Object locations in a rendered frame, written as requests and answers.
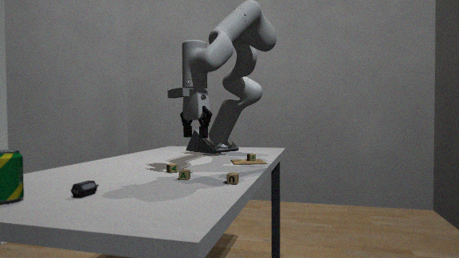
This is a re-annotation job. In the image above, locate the tan letter block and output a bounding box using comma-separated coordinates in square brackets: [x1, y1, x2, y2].
[178, 169, 190, 180]
[227, 173, 239, 185]
[167, 163, 178, 173]

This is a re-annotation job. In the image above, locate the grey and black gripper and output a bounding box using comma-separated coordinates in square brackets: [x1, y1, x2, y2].
[180, 88, 212, 139]

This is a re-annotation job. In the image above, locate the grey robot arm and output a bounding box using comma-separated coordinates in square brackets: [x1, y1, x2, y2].
[167, 0, 277, 148]

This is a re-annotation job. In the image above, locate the tan square mat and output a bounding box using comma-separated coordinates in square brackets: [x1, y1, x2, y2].
[231, 159, 267, 165]

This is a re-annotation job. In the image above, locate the small tan block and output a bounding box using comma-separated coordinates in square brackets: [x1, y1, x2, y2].
[247, 154, 256, 161]

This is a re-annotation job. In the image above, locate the green and yellow striped drink can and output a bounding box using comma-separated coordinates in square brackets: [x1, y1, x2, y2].
[0, 150, 24, 205]

